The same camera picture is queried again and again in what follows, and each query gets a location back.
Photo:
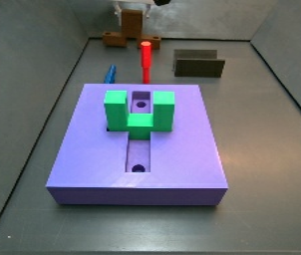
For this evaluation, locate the brown T-shaped block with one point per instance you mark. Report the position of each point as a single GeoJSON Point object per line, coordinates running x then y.
{"type": "Point", "coordinates": [131, 30]}

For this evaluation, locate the green U-shaped block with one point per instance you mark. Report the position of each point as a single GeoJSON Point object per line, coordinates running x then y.
{"type": "Point", "coordinates": [153, 118]}

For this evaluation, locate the blue hexagonal peg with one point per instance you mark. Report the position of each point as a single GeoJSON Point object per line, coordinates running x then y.
{"type": "Point", "coordinates": [110, 75]}

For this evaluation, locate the red hexagonal peg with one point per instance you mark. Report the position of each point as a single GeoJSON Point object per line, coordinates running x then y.
{"type": "Point", "coordinates": [146, 61]}

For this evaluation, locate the purple base board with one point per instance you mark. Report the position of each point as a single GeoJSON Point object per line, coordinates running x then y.
{"type": "Point", "coordinates": [101, 169]}

